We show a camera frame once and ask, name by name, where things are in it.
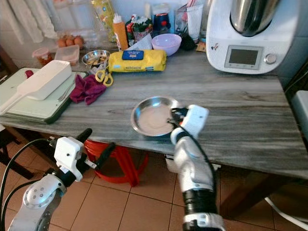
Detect round steel plate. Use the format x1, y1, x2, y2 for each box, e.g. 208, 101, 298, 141
130, 96, 180, 137

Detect red plastic stool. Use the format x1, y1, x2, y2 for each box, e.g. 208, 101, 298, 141
83, 140, 150, 188

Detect magenta cloth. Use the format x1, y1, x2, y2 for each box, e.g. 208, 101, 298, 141
69, 74, 107, 105

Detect yellow kitchen towel pack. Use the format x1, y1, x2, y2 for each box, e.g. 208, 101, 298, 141
108, 49, 168, 73

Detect purple bowl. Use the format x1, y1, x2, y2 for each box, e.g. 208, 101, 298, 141
151, 33, 183, 56

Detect pale green cutting board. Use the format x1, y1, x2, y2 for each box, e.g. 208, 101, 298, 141
0, 67, 78, 125

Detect small brown packet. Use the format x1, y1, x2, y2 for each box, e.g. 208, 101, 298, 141
196, 40, 208, 52

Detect black round object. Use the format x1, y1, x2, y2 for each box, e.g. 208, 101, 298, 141
181, 34, 196, 51

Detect white paper napkin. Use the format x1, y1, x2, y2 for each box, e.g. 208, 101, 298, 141
128, 35, 154, 51

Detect small steel bowl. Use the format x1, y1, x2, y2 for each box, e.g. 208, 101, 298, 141
81, 49, 111, 73

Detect dark wooden chair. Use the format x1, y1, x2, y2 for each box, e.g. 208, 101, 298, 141
0, 46, 39, 180

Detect pink plastic container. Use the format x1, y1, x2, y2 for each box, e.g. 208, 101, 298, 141
54, 44, 80, 65

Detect small jar with pink lid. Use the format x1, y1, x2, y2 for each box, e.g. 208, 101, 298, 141
32, 47, 52, 66

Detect blue can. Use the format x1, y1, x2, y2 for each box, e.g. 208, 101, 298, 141
153, 12, 172, 35

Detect dark food packet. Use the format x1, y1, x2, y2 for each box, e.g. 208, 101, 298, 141
126, 14, 154, 46

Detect clear utensil cup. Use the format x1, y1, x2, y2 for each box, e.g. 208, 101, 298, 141
174, 2, 206, 43

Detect orange squeeze bottle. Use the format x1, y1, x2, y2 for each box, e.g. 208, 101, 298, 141
113, 13, 128, 51

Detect white kitchen machine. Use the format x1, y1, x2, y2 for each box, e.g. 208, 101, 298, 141
205, 0, 295, 76

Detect white appliance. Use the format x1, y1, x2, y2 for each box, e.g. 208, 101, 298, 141
291, 90, 308, 141

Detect clear plastic jar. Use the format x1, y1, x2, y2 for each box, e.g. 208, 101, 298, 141
51, 0, 92, 34

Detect yellow snack bag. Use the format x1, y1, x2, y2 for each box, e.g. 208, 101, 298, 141
91, 0, 116, 42

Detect white hanging towel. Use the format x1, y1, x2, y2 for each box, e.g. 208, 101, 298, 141
5, 0, 54, 45

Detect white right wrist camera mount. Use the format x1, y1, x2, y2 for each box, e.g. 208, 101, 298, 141
178, 104, 210, 139

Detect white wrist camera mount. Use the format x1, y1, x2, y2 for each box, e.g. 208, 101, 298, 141
178, 104, 210, 139
53, 136, 85, 182

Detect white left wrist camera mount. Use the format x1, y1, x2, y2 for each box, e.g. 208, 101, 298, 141
53, 136, 85, 182

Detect yellow-handled scissors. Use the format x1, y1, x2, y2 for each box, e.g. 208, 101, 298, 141
95, 68, 114, 88

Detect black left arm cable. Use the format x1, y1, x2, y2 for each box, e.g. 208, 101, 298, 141
0, 139, 61, 231

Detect white cable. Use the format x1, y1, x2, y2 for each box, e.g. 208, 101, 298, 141
264, 196, 308, 225

